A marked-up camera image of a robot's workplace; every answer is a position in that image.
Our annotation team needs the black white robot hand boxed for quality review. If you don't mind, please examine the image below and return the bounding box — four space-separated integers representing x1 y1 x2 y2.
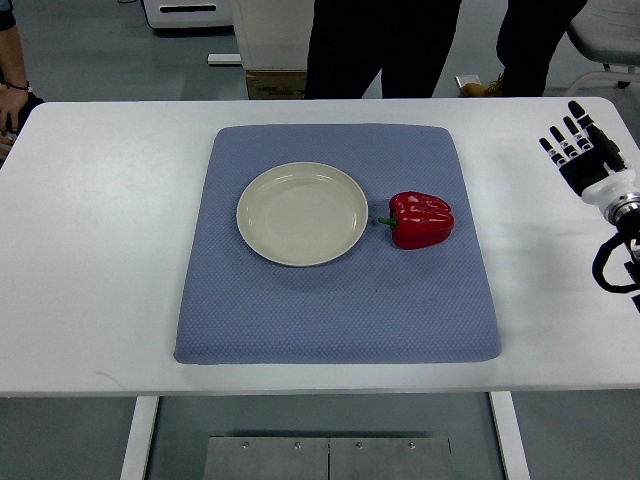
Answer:
539 100 639 215

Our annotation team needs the bystander hand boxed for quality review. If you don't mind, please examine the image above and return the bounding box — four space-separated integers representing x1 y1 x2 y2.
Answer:
0 85 28 135

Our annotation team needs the red bell pepper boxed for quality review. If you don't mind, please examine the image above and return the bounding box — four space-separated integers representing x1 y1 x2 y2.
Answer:
378 191 455 250

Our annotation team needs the bystander forearm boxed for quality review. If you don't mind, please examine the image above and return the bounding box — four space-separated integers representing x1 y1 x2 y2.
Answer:
1 25 28 86

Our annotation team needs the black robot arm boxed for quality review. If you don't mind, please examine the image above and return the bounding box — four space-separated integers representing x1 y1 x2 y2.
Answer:
607 193 639 310

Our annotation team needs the beige round plate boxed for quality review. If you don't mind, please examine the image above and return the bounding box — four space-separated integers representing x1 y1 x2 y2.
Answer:
236 162 369 267

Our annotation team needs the black wristband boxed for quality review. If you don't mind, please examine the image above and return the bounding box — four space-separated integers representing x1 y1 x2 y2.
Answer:
1 80 33 93

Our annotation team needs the tan boot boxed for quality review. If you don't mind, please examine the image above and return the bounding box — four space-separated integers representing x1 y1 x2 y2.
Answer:
459 74 504 98

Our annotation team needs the grey white chair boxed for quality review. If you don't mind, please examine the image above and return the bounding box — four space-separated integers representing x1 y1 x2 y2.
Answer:
565 0 639 96

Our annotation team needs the small grey floor pad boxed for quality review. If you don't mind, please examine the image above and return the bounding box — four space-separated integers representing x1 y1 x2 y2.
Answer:
455 74 480 89

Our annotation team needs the white machine with slot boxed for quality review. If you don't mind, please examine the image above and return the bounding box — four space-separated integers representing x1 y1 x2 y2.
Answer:
142 0 233 29

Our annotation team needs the white floor bar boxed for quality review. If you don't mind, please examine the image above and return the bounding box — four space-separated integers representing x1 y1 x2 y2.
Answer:
207 53 242 66

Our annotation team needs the cardboard box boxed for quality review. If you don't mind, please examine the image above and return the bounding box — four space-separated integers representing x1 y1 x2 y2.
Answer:
245 70 306 100

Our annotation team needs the white cabinet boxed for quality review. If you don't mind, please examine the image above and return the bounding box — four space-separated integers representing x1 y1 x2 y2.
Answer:
230 0 314 71

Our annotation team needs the person in black trousers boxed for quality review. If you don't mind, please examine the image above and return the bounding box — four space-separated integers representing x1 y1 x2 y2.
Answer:
305 0 461 100

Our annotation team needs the blue quilted mat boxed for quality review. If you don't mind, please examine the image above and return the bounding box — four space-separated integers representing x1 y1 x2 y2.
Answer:
174 124 501 365

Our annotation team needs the right white table leg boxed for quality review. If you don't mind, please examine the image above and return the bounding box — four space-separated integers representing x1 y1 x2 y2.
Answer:
489 391 531 480

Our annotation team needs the white table leg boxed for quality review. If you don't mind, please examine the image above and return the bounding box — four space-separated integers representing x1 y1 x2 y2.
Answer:
120 396 160 480
489 391 531 480

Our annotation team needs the left white table leg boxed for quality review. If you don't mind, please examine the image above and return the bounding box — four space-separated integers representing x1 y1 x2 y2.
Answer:
120 396 160 480

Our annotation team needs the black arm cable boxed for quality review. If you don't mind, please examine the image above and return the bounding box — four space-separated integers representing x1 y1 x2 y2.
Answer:
592 233 640 293

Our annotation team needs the grey metal base plate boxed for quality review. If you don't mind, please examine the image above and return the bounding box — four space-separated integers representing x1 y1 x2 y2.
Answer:
204 436 456 479

